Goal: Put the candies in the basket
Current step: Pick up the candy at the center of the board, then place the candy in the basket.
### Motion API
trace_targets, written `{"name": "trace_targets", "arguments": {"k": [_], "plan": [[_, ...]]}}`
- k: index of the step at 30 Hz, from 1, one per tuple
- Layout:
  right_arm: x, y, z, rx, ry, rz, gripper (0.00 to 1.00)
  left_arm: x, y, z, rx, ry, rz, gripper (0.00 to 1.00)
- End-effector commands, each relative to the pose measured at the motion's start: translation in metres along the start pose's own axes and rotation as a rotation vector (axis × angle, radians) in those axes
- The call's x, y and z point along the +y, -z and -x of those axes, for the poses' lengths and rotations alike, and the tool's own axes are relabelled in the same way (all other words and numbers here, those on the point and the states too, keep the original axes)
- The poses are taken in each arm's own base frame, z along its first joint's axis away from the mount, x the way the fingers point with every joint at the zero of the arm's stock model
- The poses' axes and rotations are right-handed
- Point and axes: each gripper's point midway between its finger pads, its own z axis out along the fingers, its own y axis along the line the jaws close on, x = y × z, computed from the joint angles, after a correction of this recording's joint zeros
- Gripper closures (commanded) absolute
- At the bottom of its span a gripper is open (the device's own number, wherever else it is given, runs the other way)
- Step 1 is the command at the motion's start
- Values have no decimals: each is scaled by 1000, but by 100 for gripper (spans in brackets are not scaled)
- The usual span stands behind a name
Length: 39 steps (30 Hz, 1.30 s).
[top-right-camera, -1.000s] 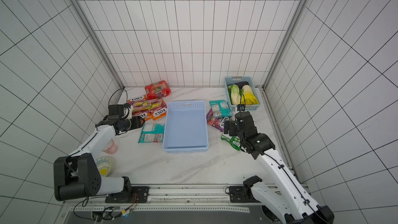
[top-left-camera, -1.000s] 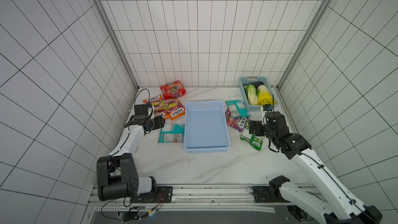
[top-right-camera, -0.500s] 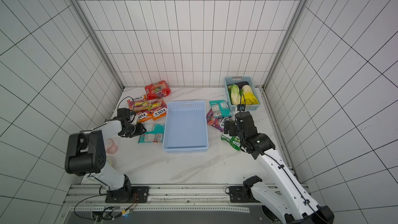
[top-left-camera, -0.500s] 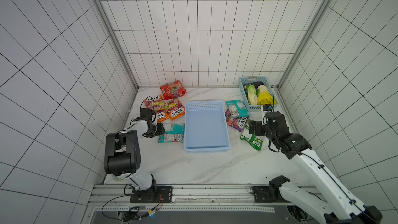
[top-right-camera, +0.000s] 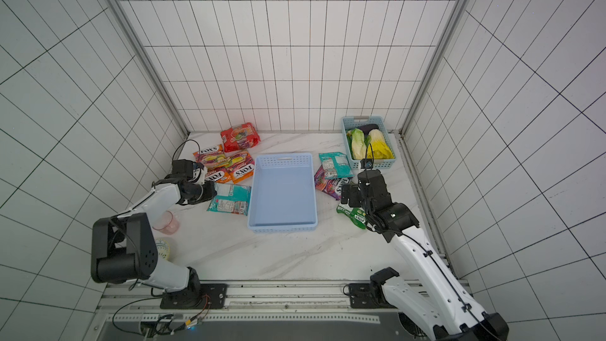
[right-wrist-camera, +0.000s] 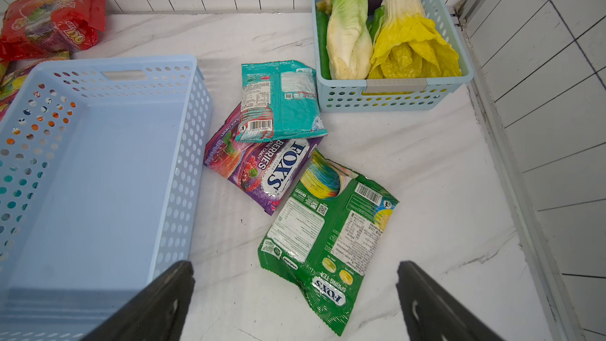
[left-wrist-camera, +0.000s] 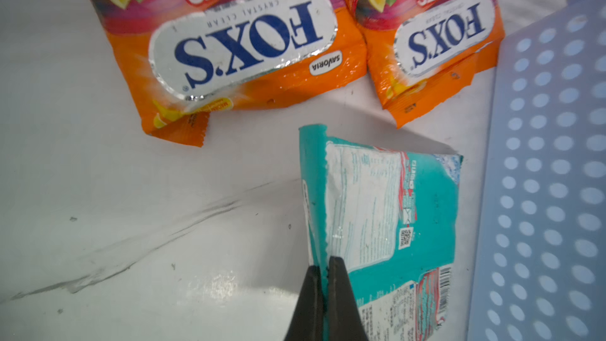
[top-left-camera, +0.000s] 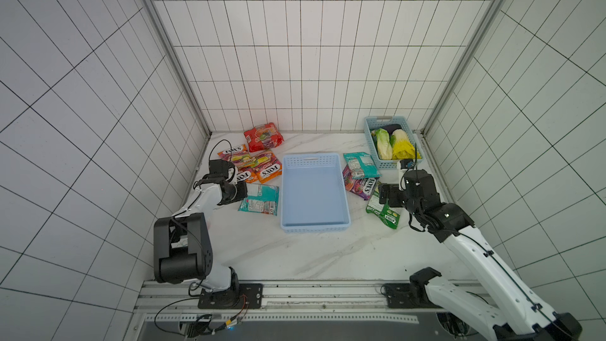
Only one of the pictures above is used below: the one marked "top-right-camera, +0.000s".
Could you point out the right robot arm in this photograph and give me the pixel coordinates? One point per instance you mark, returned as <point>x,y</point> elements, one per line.
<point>448,312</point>

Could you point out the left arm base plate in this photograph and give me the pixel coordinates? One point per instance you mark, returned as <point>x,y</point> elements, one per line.
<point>203,296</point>

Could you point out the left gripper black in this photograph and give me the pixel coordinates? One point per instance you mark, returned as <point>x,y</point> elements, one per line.
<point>210,193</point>

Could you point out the yellow cabbage toy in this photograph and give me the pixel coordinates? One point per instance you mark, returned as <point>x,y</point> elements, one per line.
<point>377,147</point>

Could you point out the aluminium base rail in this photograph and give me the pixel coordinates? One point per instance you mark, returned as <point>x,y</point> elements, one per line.
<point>246,300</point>

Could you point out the orange Fox's candy bag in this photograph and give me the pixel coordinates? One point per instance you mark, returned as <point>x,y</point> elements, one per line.
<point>240,166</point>

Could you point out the red candy bag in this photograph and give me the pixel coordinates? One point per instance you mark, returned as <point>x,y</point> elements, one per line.
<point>240,137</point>

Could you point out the light blue plastic basket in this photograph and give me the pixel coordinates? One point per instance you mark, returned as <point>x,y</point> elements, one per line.
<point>283,196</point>

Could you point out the green snack bag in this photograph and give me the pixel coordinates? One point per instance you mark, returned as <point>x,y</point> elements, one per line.
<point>356,215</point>

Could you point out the pink yellow Fox's bag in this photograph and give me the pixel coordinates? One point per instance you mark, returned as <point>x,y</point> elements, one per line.
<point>212,158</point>

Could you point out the yellow patterned bowl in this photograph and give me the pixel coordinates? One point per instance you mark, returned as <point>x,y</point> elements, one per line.
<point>163,248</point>

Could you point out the teal candy bag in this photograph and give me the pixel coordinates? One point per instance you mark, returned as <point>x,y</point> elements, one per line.
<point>233,199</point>
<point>335,165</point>

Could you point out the small teal vegetable basket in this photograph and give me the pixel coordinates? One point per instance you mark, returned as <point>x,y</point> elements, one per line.
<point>352,122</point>

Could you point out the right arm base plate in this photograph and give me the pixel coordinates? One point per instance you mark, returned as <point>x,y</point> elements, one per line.
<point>366,296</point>

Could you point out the dark eggplant toy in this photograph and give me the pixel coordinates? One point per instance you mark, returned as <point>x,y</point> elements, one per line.
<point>366,129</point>

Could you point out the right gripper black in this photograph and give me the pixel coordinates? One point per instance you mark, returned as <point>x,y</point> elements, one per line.
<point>368,180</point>

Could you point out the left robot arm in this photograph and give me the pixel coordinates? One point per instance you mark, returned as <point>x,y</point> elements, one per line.
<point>123,245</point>

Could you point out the pink plastic cup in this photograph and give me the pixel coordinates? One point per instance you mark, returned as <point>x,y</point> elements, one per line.
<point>167,224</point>

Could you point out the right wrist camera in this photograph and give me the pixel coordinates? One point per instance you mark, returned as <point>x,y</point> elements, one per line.
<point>367,164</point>

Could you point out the green cabbage toy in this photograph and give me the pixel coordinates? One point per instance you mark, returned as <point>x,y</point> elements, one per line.
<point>358,146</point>

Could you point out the purple Fox's candy bag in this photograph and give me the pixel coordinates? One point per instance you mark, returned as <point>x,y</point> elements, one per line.
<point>332,187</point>

